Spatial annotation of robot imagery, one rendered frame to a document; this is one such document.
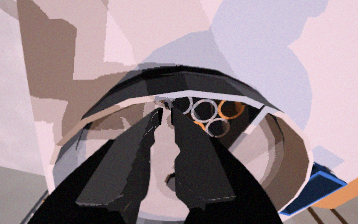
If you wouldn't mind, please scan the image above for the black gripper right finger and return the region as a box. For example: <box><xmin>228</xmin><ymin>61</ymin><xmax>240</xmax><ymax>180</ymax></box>
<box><xmin>171</xmin><ymin>107</ymin><xmax>283</xmax><ymax>224</ymax></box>

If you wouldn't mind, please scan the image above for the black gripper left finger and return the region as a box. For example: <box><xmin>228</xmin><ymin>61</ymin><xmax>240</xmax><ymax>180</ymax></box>
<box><xmin>27</xmin><ymin>107</ymin><xmax>163</xmax><ymax>224</ymax></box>

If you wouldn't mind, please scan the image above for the blue open crate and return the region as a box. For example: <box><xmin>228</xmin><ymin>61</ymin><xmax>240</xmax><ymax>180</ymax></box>
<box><xmin>279</xmin><ymin>162</ymin><xmax>348</xmax><ymax>216</ymax></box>

